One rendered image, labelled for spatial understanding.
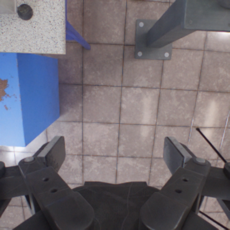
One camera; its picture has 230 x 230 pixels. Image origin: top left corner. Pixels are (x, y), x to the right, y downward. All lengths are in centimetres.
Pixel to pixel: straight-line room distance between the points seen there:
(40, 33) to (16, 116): 45
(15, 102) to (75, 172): 102
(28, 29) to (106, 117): 97
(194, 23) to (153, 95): 99
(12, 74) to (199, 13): 81
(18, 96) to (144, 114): 100
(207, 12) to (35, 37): 58
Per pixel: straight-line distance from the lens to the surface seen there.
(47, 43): 71
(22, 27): 75
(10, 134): 103
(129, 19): 146
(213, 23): 57
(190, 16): 55
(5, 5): 67
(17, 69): 93
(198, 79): 158
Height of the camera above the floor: 140
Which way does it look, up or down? 75 degrees down
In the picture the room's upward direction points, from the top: 178 degrees clockwise
